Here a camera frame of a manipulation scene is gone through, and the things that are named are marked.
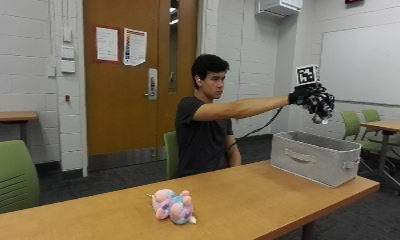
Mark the white wall switch box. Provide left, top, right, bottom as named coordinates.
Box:
left=60, top=59, right=76, bottom=74
left=60, top=46, right=76, bottom=60

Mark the grey fabric storage bin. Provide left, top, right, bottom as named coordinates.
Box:
left=269, top=130, right=362, bottom=189

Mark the green chair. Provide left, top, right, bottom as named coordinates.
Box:
left=0, top=139, right=41, bottom=217
left=162, top=130, right=181, bottom=180
left=360, top=108, right=400, bottom=148
left=339, top=110, right=387, bottom=158

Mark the colourful paper notice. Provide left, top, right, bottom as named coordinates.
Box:
left=122, top=27, right=147, bottom=67

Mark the white paper notice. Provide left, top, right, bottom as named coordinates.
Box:
left=94, top=26, right=120, bottom=63

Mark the white marker cube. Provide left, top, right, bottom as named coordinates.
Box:
left=294, top=64, right=321, bottom=86

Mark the wooden side table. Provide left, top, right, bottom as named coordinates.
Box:
left=0, top=110, right=40, bottom=144
left=358, top=118, right=400, bottom=196

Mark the silver door handle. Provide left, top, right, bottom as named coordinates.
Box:
left=143, top=68, right=158, bottom=101

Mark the the person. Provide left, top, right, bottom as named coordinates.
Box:
left=173, top=53, right=335, bottom=178

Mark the wooden door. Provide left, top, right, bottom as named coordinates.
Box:
left=82, top=0, right=199, bottom=172

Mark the white whiteboard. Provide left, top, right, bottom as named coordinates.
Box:
left=319, top=20, right=400, bottom=108

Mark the pink plush toy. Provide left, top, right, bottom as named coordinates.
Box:
left=145, top=188, right=197, bottom=225

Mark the black glove cable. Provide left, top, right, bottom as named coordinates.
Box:
left=225, top=105, right=285, bottom=150

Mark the white wall unit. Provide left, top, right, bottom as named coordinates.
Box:
left=254, top=0, right=303, bottom=18

